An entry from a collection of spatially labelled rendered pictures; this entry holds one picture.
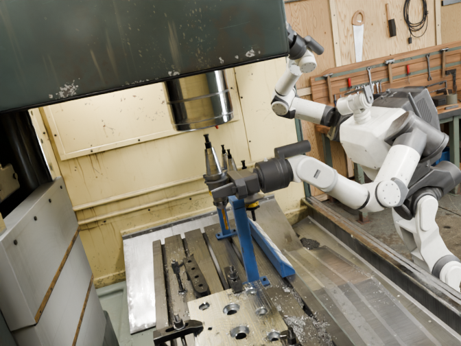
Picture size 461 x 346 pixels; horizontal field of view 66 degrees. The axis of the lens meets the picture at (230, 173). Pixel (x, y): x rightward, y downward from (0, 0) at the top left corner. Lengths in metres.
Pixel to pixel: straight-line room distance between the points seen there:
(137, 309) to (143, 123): 0.90
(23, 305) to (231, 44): 0.64
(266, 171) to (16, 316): 0.62
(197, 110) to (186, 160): 1.14
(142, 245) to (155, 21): 1.42
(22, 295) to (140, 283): 1.12
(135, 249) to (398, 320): 1.28
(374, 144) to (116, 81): 0.91
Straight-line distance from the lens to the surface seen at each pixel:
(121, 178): 1.96
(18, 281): 0.77
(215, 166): 0.90
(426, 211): 1.60
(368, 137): 1.35
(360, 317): 1.37
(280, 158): 0.95
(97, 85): 0.77
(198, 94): 0.82
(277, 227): 1.96
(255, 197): 1.14
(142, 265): 1.92
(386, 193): 1.08
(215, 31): 0.78
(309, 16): 3.92
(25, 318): 0.81
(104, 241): 2.08
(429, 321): 1.48
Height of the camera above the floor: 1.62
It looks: 16 degrees down
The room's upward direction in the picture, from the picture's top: 12 degrees counter-clockwise
